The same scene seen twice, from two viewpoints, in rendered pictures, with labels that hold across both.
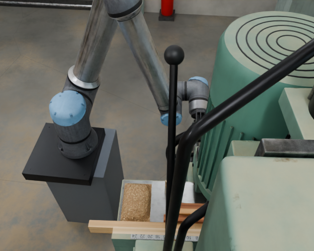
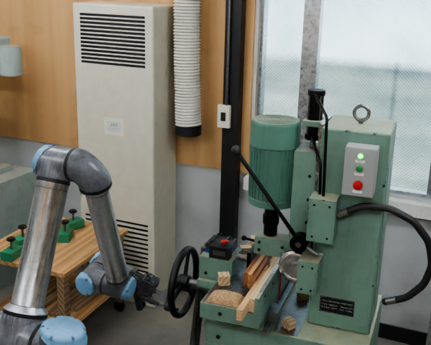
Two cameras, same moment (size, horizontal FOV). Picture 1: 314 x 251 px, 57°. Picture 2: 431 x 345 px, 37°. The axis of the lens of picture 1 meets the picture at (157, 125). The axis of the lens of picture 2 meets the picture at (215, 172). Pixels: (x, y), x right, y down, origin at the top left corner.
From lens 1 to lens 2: 2.05 m
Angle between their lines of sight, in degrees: 65
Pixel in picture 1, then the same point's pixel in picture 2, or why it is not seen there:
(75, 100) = (65, 320)
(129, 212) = (236, 298)
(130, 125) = not seen: outside the picture
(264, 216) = (339, 126)
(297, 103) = (309, 120)
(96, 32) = (55, 231)
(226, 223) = (338, 131)
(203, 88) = not seen: hidden behind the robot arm
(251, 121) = (292, 142)
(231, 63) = (280, 126)
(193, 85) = not seen: hidden behind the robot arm
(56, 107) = (65, 334)
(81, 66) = (39, 287)
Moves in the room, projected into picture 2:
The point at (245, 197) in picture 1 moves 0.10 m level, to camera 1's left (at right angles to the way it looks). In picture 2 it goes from (334, 127) to (330, 134)
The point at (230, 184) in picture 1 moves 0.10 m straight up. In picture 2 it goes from (330, 128) to (332, 97)
